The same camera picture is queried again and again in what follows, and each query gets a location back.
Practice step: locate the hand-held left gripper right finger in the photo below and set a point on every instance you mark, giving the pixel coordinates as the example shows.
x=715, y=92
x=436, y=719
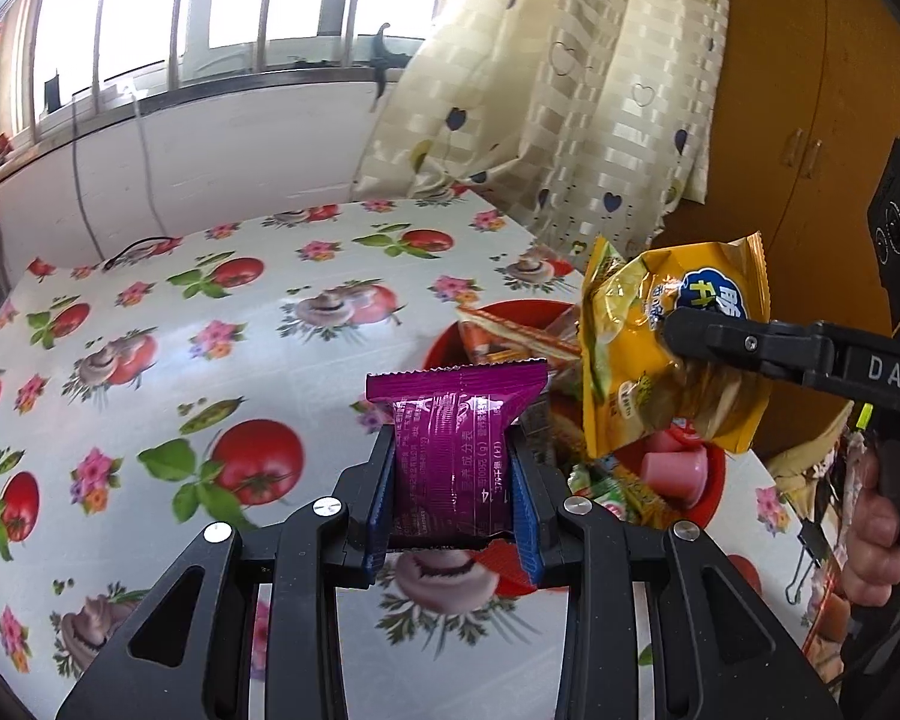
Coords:
x=526, y=517

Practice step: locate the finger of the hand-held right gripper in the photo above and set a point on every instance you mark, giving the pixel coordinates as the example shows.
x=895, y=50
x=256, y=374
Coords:
x=742, y=345

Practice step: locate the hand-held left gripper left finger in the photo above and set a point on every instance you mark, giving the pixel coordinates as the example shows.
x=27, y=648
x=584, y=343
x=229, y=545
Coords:
x=381, y=510

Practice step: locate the purple snack packet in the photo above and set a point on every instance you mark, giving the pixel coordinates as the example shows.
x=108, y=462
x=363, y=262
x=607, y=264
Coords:
x=450, y=450

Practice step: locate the yellow chip bag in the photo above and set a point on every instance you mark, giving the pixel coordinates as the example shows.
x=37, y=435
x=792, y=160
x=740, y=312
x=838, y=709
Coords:
x=630, y=360

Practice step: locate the red plastic basket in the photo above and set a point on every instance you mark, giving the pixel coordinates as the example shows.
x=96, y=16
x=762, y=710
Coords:
x=709, y=476

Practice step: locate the person's right hand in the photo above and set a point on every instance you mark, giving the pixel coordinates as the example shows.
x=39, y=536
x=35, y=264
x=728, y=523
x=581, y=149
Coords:
x=877, y=532

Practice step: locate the green pea snack packet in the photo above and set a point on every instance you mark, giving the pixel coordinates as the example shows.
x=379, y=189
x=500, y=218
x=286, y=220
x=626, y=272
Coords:
x=600, y=491

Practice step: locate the gold long snack packet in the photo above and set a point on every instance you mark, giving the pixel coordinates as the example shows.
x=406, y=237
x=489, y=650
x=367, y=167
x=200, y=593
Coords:
x=645, y=499

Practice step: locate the fruit printed tablecloth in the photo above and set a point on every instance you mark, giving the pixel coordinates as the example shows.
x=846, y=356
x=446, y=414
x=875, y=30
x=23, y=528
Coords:
x=307, y=382

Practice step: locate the pink jelly cup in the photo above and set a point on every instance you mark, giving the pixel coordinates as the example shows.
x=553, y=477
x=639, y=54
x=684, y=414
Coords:
x=675, y=476

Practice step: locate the black binder clip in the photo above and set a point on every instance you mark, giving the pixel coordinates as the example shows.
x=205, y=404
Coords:
x=814, y=540

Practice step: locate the orange triangular snack bag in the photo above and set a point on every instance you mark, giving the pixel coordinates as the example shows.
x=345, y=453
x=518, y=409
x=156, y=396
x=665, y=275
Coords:
x=510, y=330

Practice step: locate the cream heart print curtain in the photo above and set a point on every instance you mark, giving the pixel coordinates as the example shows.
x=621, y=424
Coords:
x=570, y=90

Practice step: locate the black hook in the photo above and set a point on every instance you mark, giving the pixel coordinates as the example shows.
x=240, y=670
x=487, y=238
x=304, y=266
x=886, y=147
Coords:
x=384, y=52

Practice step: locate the barred window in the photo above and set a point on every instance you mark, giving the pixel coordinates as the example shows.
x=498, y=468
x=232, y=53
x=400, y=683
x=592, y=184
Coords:
x=195, y=0

